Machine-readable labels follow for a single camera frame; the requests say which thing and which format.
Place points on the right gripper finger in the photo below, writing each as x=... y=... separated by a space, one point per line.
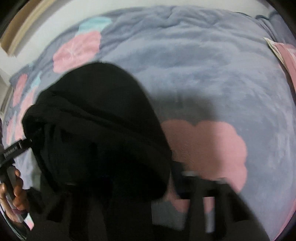
x=215 y=211

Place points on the black hooded jacket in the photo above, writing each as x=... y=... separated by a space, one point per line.
x=103 y=156

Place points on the person left hand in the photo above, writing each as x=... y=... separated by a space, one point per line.
x=20 y=201

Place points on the grey floral bed blanket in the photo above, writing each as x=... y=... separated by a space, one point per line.
x=224 y=101

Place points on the striped window blind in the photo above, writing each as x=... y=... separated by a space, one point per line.
x=19 y=20

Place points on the pink pillow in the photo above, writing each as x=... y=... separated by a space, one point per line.
x=286 y=55

